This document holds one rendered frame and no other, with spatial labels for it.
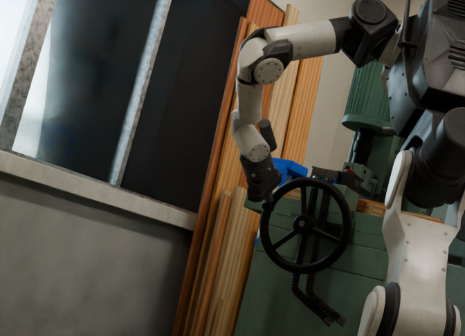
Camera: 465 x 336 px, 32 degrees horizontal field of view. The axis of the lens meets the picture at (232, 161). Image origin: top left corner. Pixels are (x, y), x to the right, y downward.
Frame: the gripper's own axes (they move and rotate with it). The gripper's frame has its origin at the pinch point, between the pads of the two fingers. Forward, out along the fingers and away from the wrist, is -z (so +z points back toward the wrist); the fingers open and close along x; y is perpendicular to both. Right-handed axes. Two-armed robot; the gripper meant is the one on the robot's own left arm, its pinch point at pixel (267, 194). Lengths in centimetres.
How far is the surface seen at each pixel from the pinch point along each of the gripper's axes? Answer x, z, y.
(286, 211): 9.9, -22.6, 6.8
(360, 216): 19.8, -20.9, -15.6
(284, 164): 61, -81, 66
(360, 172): 35.9, -23.1, -3.1
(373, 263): 10.9, -27.5, -26.0
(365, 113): 50, -11, 3
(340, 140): 174, -207, 147
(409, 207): 45, -43, -14
